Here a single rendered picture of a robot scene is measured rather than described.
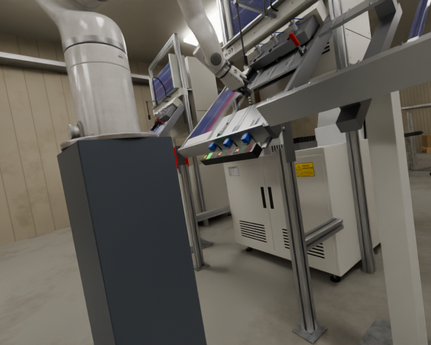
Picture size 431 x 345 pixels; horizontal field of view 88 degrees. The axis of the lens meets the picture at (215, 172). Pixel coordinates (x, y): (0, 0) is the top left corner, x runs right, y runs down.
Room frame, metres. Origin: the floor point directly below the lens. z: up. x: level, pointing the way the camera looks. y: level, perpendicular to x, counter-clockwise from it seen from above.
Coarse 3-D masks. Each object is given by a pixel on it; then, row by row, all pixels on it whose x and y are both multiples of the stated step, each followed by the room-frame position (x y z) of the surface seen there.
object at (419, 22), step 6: (420, 0) 0.44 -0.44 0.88; (426, 0) 0.43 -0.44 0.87; (420, 6) 0.43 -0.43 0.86; (426, 6) 0.41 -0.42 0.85; (420, 12) 0.41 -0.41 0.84; (426, 12) 0.41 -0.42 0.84; (420, 18) 0.40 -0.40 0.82; (414, 24) 0.40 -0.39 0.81; (420, 24) 0.39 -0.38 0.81; (414, 30) 0.39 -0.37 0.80; (420, 30) 0.38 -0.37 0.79; (414, 36) 0.38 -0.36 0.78; (420, 36) 0.38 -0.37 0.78
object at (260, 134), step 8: (248, 128) 0.80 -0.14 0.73; (256, 128) 0.78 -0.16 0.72; (264, 128) 0.76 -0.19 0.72; (224, 136) 0.92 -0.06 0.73; (232, 136) 0.89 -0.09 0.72; (240, 136) 0.87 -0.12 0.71; (256, 136) 0.82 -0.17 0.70; (264, 136) 0.79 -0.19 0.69; (192, 144) 1.15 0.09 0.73; (200, 144) 1.09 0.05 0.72; (208, 144) 1.05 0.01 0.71; (216, 144) 1.01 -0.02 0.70; (240, 144) 0.91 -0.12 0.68; (184, 152) 1.26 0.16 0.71; (192, 152) 1.21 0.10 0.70; (200, 152) 1.15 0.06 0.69; (208, 152) 1.11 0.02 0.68
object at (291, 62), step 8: (312, 40) 1.00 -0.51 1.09; (288, 56) 1.09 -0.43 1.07; (296, 56) 1.01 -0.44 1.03; (272, 64) 1.18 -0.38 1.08; (280, 64) 1.09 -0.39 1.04; (288, 64) 1.01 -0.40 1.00; (296, 64) 0.95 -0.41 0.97; (264, 72) 1.19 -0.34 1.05; (272, 72) 1.10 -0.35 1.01; (280, 72) 1.02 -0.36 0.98; (288, 72) 1.07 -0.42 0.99; (264, 80) 1.10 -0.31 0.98; (272, 80) 1.15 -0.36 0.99; (280, 80) 1.09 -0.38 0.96
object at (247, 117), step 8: (256, 104) 0.97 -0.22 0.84; (240, 112) 1.04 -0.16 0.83; (248, 112) 0.97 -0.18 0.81; (256, 112) 0.91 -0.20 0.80; (224, 120) 1.12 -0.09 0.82; (232, 120) 1.04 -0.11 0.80; (240, 120) 0.97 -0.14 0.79; (248, 120) 0.91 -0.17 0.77; (256, 120) 0.86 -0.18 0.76; (264, 120) 0.81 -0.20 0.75; (216, 128) 1.13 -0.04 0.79; (232, 128) 0.98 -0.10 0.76; (240, 128) 0.91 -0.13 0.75; (216, 136) 1.03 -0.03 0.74
